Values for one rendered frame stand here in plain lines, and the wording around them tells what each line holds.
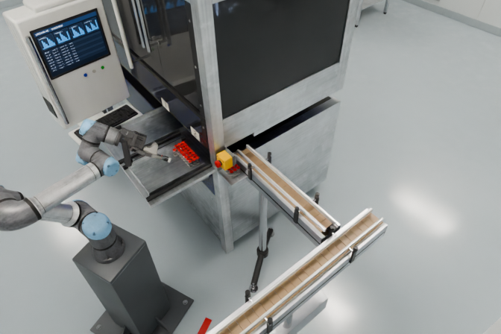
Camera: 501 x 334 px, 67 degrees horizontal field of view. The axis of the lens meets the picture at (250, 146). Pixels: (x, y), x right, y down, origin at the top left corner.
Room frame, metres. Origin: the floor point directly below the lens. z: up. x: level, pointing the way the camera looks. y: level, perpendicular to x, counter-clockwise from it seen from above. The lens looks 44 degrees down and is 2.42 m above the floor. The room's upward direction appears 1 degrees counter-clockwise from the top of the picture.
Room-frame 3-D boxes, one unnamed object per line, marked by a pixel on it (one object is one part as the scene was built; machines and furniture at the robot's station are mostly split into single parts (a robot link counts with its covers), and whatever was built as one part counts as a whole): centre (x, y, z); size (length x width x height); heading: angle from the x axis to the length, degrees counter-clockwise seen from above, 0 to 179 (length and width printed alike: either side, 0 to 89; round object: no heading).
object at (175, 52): (1.64, 0.34, 1.51); 0.43 x 0.01 x 0.59; 37
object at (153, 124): (1.78, 0.58, 0.90); 0.34 x 0.26 x 0.04; 127
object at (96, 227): (0.99, 0.71, 0.96); 0.13 x 0.12 x 0.14; 52
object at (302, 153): (2.53, 0.42, 0.44); 2.06 x 1.00 x 0.88; 37
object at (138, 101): (2.25, 0.82, 0.73); 1.98 x 0.01 x 0.25; 37
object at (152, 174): (1.44, 0.47, 0.90); 0.34 x 0.26 x 0.04; 127
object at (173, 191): (1.60, 0.54, 0.87); 0.70 x 0.48 x 0.02; 37
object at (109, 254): (0.99, 0.70, 0.84); 0.15 x 0.15 x 0.10
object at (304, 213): (1.24, -0.15, 0.92); 0.69 x 0.15 x 0.16; 37
